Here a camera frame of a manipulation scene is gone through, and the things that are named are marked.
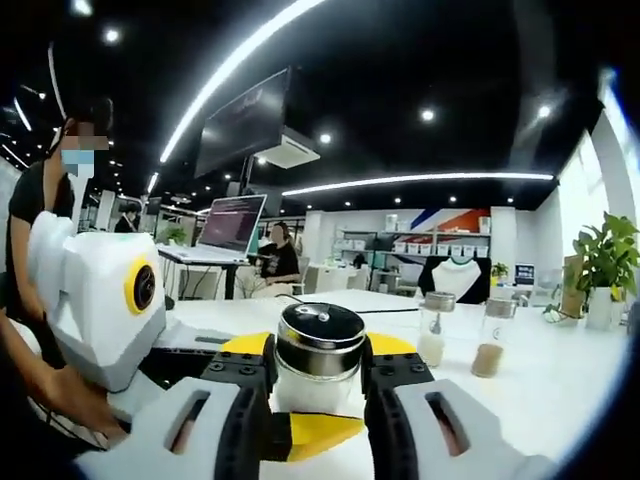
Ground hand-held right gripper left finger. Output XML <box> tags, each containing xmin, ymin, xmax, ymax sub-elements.
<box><xmin>74</xmin><ymin>332</ymin><xmax>279</xmax><ymax>480</ymax></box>

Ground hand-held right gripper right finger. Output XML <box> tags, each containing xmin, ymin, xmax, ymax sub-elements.
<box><xmin>360</xmin><ymin>332</ymin><xmax>556</xmax><ymax>480</ymax></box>

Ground short glass seasoning bottle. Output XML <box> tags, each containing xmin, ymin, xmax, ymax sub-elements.
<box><xmin>273</xmin><ymin>301</ymin><xmax>368</xmax><ymax>416</ymax></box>

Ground tall seasoning bottle white contents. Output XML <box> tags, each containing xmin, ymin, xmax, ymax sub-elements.
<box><xmin>418</xmin><ymin>290</ymin><xmax>458</xmax><ymax>369</ymax></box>

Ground tall seasoning bottle brown contents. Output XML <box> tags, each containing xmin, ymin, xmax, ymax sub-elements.
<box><xmin>471</xmin><ymin>298</ymin><xmax>519</xmax><ymax>379</ymax></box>

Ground laptop standing desk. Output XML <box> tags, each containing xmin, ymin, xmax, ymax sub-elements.
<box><xmin>156</xmin><ymin>245</ymin><xmax>252</xmax><ymax>301</ymax></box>

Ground small green plant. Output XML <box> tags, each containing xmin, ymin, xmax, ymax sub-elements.
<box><xmin>158</xmin><ymin>226</ymin><xmax>190</xmax><ymax>247</ymax></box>

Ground open silver laptop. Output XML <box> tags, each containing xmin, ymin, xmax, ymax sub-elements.
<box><xmin>158</xmin><ymin>194</ymin><xmax>269</xmax><ymax>265</ymax></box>

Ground mannequin bust white black shirt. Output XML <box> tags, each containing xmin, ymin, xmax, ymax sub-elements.
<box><xmin>418</xmin><ymin>253</ymin><xmax>492</xmax><ymax>305</ymax></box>

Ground storage shelf with white bins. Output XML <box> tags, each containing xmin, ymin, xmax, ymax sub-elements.
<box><xmin>338</xmin><ymin>213</ymin><xmax>494</xmax><ymax>282</ymax></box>

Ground wooden sign board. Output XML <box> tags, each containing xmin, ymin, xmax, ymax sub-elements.
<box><xmin>561</xmin><ymin>254</ymin><xmax>587</xmax><ymax>317</ymax></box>

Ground hanging ceiling monitor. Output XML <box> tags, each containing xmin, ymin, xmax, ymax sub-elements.
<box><xmin>193</xmin><ymin>66</ymin><xmax>302</xmax><ymax>179</ymax></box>

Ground ceiling air conditioner unit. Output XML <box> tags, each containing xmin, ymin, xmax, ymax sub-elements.
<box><xmin>253</xmin><ymin>126</ymin><xmax>322</xmax><ymax>169</ymax></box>

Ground curved ceiling light strip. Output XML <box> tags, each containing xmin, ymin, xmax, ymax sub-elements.
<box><xmin>281</xmin><ymin>171</ymin><xmax>556</xmax><ymax>197</ymax></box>

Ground leafy green potted plant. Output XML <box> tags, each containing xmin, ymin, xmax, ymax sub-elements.
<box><xmin>547</xmin><ymin>211</ymin><xmax>640</xmax><ymax>331</ymax></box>

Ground long ceiling light strip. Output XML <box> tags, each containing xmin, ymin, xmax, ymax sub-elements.
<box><xmin>158</xmin><ymin>0</ymin><xmax>327</xmax><ymax>165</ymax></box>

